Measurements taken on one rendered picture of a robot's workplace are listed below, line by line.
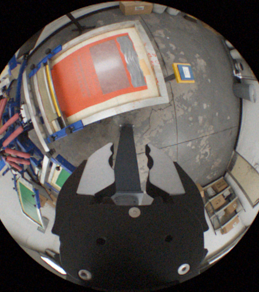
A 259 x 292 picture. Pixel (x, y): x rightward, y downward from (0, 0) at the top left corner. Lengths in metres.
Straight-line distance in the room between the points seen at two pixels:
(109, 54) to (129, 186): 0.74
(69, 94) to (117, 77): 0.30
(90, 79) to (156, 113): 1.21
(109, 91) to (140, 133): 1.17
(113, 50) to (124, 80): 0.21
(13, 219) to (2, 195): 0.95
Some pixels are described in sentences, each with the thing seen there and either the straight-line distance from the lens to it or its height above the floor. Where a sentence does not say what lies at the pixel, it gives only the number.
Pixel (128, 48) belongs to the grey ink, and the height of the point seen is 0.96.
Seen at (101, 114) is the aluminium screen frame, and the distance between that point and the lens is 0.51.
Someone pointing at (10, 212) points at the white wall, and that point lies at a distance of 4.68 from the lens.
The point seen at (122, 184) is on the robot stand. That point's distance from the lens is 0.54.
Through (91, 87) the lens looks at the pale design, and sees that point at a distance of 0.56.
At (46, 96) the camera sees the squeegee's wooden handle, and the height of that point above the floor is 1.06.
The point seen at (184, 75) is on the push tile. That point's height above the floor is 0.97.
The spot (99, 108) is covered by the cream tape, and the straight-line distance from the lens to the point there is 0.54.
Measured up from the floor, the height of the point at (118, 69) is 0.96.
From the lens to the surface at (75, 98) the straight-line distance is 0.60.
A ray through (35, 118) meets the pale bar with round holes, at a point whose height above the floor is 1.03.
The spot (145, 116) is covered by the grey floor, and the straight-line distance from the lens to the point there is 1.52.
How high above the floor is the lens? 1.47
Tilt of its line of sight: 62 degrees down
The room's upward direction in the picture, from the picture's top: 180 degrees clockwise
